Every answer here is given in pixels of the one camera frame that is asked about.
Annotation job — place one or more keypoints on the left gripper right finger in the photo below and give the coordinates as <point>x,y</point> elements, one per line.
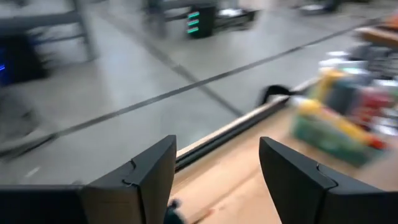
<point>298,193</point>

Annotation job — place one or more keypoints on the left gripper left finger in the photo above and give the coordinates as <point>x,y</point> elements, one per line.
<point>136,193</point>

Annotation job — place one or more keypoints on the teal plastic bin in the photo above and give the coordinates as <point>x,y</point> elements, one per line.
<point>323,140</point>

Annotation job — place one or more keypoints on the black lit computer tower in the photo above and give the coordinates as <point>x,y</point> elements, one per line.
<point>18,59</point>

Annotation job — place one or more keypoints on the black tower teal lights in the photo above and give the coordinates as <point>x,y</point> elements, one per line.
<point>200,21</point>

